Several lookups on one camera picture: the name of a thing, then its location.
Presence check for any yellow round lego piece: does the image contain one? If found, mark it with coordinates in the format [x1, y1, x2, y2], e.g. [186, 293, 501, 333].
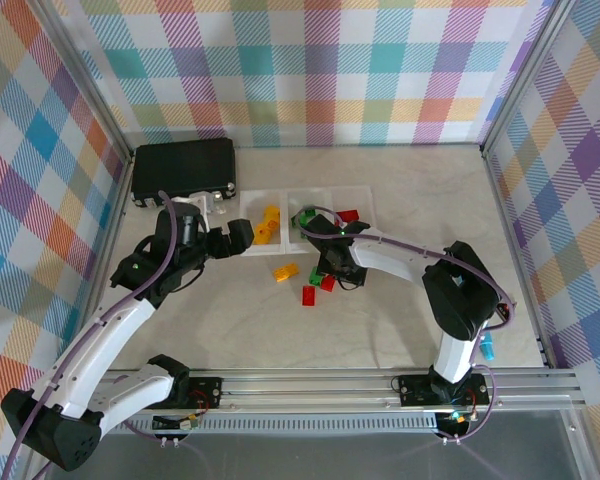
[253, 222, 277, 246]

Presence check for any black carrying case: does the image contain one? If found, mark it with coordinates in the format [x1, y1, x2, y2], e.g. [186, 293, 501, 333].
[129, 137, 240, 209]

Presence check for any grey metal lower panel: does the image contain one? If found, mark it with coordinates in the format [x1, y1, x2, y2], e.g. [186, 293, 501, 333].
[22, 429, 596, 480]

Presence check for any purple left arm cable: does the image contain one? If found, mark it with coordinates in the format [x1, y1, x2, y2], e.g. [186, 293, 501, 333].
[2, 189, 177, 480]

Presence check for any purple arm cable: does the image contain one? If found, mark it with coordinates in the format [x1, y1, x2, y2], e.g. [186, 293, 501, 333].
[2, 189, 177, 480]
[292, 203, 519, 446]

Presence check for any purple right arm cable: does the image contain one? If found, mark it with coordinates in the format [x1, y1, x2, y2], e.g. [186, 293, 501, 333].
[292, 203, 519, 446]

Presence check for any aluminium left side rail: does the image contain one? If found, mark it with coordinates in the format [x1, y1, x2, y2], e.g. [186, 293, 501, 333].
[64, 149, 136, 376]

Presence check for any aluminium rail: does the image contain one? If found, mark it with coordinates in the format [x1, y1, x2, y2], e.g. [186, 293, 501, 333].
[64, 149, 136, 376]
[481, 147, 557, 371]
[32, 368, 584, 417]

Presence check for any aluminium front rail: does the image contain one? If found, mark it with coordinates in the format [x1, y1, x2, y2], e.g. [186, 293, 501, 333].
[32, 368, 584, 417]

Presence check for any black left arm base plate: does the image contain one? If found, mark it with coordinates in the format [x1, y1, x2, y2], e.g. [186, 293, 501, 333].
[179, 377, 224, 411]

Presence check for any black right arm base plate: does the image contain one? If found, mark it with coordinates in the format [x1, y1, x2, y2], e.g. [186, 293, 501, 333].
[397, 372, 491, 407]

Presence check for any slotted grey cable duct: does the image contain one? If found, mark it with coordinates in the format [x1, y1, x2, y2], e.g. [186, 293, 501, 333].
[59, 417, 441, 435]

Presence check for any aluminium right side rail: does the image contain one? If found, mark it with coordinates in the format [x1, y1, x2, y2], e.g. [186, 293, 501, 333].
[481, 147, 557, 371]

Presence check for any aluminium left upright post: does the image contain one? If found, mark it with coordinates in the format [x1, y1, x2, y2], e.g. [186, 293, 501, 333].
[29, 0, 136, 161]

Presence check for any aluminium upright post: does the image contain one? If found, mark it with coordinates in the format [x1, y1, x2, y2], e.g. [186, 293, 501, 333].
[29, 0, 136, 161]
[479, 0, 581, 159]

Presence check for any aluminium right upright post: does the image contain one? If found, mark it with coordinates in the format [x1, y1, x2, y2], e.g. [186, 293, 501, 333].
[479, 0, 581, 159]

